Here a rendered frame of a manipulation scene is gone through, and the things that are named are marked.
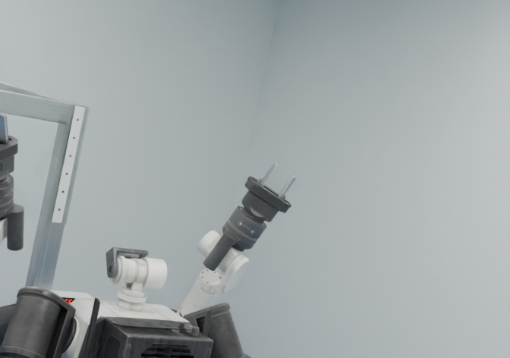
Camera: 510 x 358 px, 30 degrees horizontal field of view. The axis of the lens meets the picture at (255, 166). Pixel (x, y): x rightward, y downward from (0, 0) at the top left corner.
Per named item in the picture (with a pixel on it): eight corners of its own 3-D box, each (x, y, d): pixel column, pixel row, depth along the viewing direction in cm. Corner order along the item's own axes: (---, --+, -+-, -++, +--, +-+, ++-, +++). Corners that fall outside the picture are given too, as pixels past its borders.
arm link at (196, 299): (225, 281, 243) (196, 332, 253) (187, 269, 240) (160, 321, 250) (225, 309, 234) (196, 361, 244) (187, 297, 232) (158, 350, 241)
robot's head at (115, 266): (153, 281, 205) (151, 248, 208) (118, 278, 200) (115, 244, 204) (140, 290, 210) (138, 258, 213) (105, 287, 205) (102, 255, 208)
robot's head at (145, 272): (161, 302, 208) (169, 263, 207) (119, 299, 203) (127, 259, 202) (148, 293, 214) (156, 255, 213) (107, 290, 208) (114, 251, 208)
